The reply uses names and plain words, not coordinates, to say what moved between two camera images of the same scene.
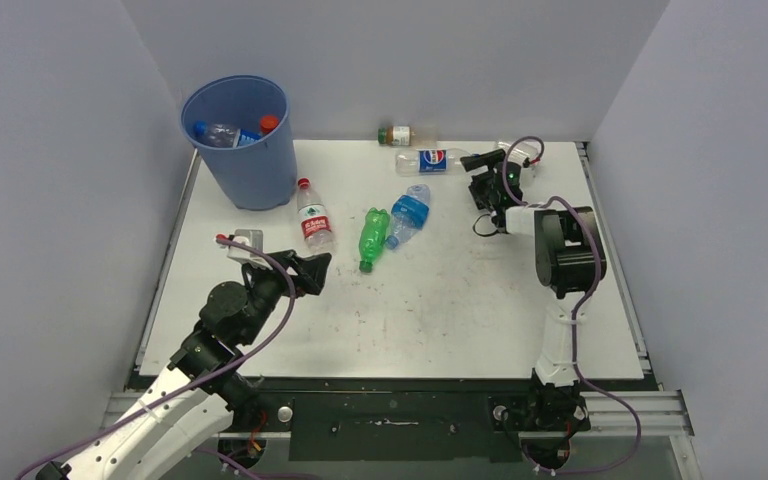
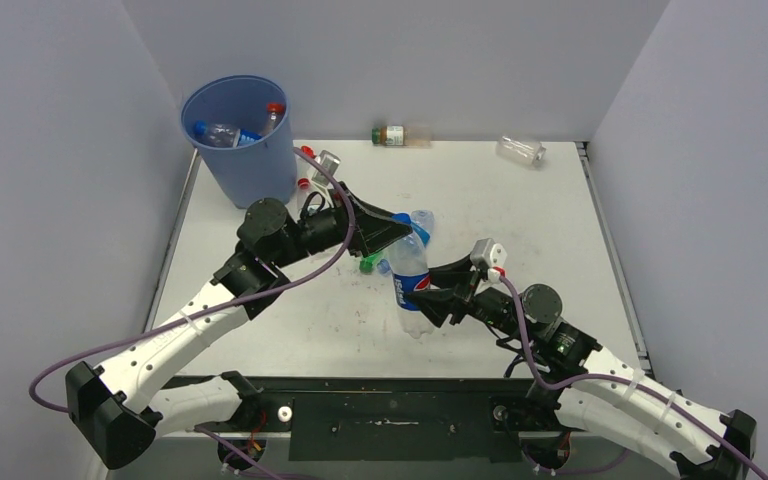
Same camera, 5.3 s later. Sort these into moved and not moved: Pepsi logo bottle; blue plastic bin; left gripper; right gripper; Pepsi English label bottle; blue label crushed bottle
Moved: blue label crushed bottle; right gripper; Pepsi logo bottle; left gripper
Not moved: Pepsi English label bottle; blue plastic bin
